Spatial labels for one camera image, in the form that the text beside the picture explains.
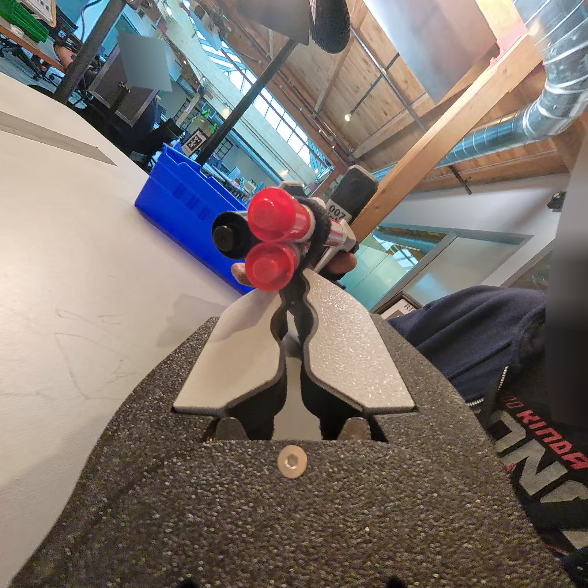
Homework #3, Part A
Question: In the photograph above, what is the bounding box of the wooden roof beam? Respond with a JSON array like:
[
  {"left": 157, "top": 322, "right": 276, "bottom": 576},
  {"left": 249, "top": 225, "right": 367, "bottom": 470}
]
[{"left": 353, "top": 32, "right": 545, "bottom": 245}]

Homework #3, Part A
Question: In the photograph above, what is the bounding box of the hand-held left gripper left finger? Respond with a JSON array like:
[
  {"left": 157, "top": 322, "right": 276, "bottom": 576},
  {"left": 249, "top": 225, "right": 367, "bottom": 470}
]
[{"left": 173, "top": 290, "right": 290, "bottom": 419}]

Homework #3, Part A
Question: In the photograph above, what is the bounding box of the blue plastic bin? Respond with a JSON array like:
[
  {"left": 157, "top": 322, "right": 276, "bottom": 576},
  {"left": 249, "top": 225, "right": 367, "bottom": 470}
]
[{"left": 134, "top": 143, "right": 278, "bottom": 296}]

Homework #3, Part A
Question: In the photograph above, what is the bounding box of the black lamp pole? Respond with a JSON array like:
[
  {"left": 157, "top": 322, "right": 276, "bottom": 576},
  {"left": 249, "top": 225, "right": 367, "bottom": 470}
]
[{"left": 195, "top": 39, "right": 309, "bottom": 167}]

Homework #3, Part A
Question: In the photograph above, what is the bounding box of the silver ventilation duct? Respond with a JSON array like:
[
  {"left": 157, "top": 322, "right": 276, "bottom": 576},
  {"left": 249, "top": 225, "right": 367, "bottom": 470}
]
[{"left": 439, "top": 0, "right": 588, "bottom": 168}]

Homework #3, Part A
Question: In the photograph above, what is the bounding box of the wide black velcro strap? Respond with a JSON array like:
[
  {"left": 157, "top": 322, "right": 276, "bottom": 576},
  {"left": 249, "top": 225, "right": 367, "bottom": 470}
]
[{"left": 294, "top": 196, "right": 333, "bottom": 273}]

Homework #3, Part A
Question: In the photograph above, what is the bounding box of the person's right forearm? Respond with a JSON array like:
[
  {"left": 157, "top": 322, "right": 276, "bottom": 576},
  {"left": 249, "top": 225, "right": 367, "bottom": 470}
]
[{"left": 389, "top": 285, "right": 545, "bottom": 407}]

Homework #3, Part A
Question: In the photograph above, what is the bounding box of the black ceiling lamp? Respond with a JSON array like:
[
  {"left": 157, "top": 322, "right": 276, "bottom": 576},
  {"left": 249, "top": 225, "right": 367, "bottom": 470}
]
[{"left": 307, "top": 0, "right": 352, "bottom": 54}]

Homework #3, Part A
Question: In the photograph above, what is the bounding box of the black dry erase marker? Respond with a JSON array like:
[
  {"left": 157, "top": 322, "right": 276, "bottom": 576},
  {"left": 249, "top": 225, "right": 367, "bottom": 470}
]
[{"left": 211, "top": 212, "right": 260, "bottom": 261}]

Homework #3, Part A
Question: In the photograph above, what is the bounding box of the red dry erase marker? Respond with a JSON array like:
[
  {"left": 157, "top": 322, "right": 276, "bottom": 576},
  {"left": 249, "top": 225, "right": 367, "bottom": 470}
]
[
  {"left": 247, "top": 187, "right": 315, "bottom": 245},
  {"left": 244, "top": 241, "right": 301, "bottom": 293}
]

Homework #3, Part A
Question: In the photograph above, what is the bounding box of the green plastic bin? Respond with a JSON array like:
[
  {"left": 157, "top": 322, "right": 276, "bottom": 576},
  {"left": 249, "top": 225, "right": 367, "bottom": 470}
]
[{"left": 0, "top": 0, "right": 53, "bottom": 44}]

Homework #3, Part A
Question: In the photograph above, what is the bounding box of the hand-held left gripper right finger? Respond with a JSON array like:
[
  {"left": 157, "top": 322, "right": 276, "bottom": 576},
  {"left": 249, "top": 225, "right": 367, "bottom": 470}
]
[{"left": 299, "top": 269, "right": 416, "bottom": 419}]

